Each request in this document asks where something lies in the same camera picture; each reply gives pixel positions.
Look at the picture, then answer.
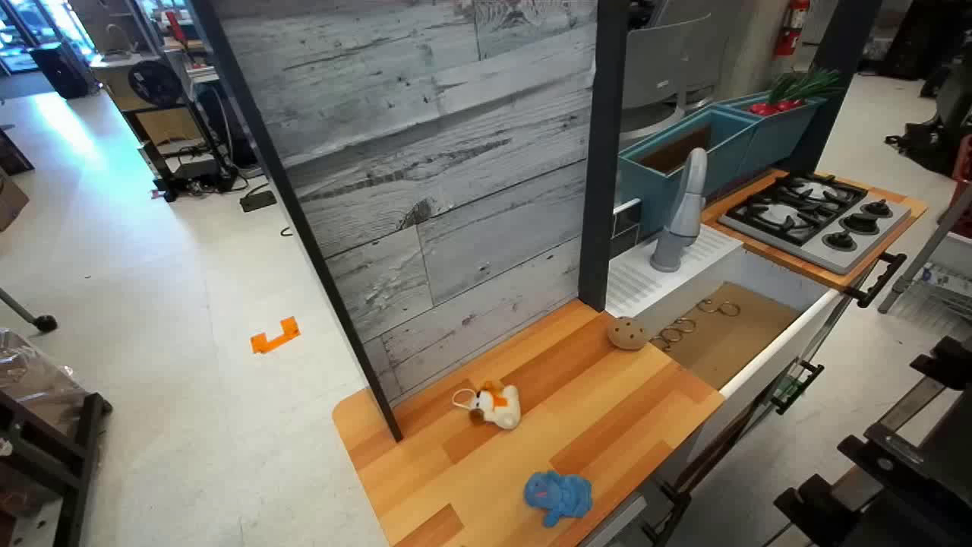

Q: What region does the blue crumpled cloth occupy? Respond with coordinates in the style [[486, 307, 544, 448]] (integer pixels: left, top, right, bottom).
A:
[[522, 468, 594, 533]]

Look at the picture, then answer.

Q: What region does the white toy sink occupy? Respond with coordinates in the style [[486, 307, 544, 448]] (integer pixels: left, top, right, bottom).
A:
[[604, 222, 845, 413]]

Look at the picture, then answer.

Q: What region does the thick black vertical post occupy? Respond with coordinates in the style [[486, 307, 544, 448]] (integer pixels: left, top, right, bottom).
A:
[[574, 0, 633, 312]]

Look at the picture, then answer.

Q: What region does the red fire extinguisher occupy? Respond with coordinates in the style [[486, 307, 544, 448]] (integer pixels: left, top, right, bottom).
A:
[[771, 0, 814, 57]]

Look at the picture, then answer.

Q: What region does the black oven handle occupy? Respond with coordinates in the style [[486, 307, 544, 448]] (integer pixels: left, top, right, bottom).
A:
[[848, 249, 911, 311]]

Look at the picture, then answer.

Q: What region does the brown cardboard sink insert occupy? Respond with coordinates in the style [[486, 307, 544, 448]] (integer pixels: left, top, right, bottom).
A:
[[651, 281, 802, 391]]

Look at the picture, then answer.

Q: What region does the green toy vegetable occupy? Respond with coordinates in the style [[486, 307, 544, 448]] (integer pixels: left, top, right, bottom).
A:
[[794, 68, 848, 103]]

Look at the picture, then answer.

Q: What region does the large teal plastic bin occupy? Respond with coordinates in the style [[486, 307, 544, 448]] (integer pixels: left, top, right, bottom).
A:
[[617, 108, 756, 241]]

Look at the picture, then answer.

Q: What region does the white and orange plush toy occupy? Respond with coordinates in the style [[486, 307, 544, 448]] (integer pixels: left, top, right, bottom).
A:
[[449, 378, 524, 436]]

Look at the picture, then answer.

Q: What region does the grey wood backsplash panel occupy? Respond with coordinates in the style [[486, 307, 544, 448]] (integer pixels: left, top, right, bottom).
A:
[[216, 0, 600, 406]]

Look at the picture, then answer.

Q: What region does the thin black vertical post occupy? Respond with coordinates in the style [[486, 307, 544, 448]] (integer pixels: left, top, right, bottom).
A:
[[188, 0, 407, 445]]

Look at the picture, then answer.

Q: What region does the black shelving cart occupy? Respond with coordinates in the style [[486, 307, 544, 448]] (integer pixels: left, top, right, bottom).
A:
[[95, 0, 255, 202]]

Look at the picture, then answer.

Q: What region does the grey toy stove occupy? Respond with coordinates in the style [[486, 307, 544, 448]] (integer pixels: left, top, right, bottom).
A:
[[719, 171, 915, 277]]

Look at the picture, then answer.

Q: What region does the brown toy cookie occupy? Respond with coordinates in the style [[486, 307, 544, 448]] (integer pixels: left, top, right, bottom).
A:
[[604, 316, 651, 356]]

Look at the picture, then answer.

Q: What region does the grey toy faucet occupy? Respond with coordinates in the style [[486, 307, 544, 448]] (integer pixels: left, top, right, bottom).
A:
[[648, 145, 710, 274]]

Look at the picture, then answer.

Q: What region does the black metal frame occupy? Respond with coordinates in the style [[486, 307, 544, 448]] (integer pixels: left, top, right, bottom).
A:
[[771, 338, 972, 547]]

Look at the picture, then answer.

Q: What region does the small teal plastic bin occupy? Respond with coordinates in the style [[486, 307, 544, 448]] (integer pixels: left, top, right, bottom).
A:
[[723, 90, 830, 176]]

